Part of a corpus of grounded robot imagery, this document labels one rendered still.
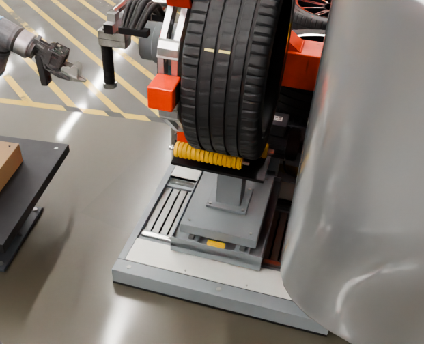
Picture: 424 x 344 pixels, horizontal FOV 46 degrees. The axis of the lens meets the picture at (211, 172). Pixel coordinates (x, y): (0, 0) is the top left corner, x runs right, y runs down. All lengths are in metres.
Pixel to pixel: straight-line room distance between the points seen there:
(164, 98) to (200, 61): 0.14
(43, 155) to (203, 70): 1.00
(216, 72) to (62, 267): 1.10
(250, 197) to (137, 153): 0.83
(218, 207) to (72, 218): 0.70
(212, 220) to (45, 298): 0.69
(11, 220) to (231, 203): 0.81
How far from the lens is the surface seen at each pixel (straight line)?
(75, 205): 2.39
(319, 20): 3.04
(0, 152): 2.11
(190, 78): 1.41
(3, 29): 1.90
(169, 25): 1.49
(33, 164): 2.16
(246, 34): 1.38
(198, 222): 1.94
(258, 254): 1.95
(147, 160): 2.61
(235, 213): 1.98
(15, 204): 1.99
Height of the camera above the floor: 1.58
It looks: 38 degrees down
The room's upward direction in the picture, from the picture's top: 3 degrees clockwise
